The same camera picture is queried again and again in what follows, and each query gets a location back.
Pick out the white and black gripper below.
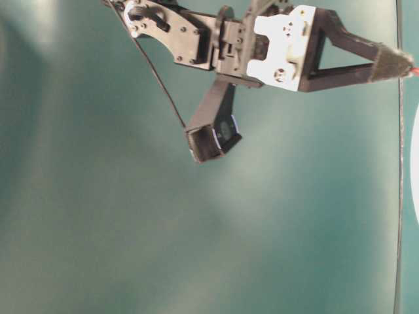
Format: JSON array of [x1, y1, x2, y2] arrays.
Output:
[[214, 5, 414, 93]]

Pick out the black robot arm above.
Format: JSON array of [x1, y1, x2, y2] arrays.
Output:
[[106, 1, 414, 92]]

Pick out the white bowl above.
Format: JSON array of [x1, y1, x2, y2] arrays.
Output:
[[406, 102, 418, 228]]

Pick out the thin black cable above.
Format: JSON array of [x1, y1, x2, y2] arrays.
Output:
[[104, 0, 187, 130]]

